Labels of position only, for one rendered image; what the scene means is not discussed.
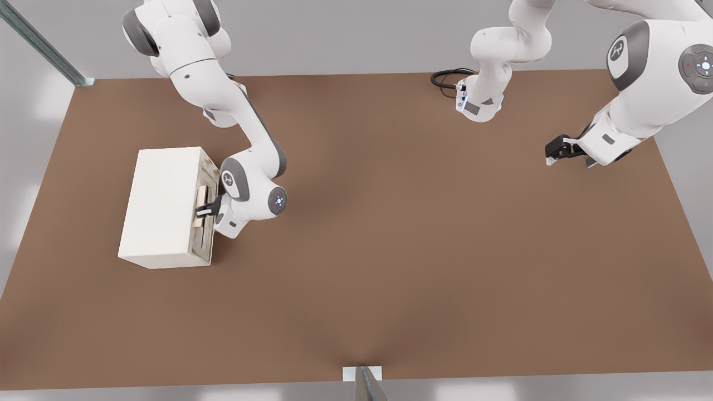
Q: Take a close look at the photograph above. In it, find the pale oven door handle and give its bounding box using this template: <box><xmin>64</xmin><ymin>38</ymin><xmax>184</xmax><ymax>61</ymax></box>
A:
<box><xmin>193</xmin><ymin>185</ymin><xmax>210</xmax><ymax>228</ymax></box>

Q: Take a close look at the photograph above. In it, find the oven door with glass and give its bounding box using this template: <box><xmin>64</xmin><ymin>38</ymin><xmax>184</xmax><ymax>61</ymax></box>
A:
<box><xmin>188</xmin><ymin>158</ymin><xmax>221</xmax><ymax>263</ymax></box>

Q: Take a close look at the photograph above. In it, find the white oven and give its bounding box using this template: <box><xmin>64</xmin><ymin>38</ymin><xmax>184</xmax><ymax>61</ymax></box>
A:
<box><xmin>118</xmin><ymin>146</ymin><xmax>221</xmax><ymax>270</ymax></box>

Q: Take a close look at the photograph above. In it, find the black cable loop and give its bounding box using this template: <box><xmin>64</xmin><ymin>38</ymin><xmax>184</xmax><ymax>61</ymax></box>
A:
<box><xmin>430</xmin><ymin>68</ymin><xmax>477</xmax><ymax>100</ymax></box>

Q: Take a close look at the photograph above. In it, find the silver frame post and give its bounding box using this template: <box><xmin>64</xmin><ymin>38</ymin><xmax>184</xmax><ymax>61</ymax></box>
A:
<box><xmin>342</xmin><ymin>365</ymin><xmax>389</xmax><ymax>401</ymax></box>
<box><xmin>0</xmin><ymin>0</ymin><xmax>96</xmax><ymax>87</ymax></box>

